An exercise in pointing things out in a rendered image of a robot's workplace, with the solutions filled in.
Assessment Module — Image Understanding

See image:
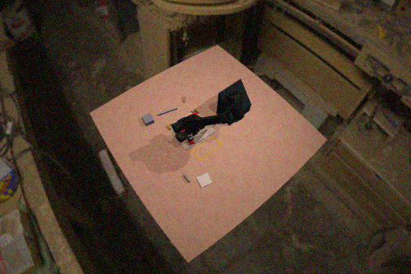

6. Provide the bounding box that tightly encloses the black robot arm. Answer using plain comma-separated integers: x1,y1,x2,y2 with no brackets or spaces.
171,90,244,133

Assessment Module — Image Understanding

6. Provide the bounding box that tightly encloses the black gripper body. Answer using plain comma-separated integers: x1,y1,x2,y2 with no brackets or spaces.
175,126,205,143

